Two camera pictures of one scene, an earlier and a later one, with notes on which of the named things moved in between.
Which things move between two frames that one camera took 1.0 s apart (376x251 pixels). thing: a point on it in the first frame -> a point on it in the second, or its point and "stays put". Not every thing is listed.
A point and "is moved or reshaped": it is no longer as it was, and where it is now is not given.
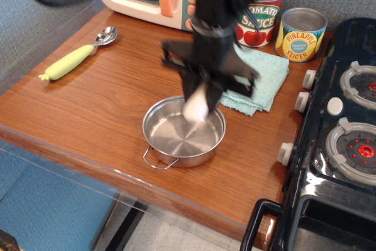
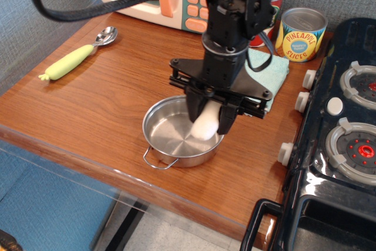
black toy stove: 329,203 stays put
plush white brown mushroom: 195,109 is moved or reshaped
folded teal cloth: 272,73 stays put
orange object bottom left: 8,243 stays put
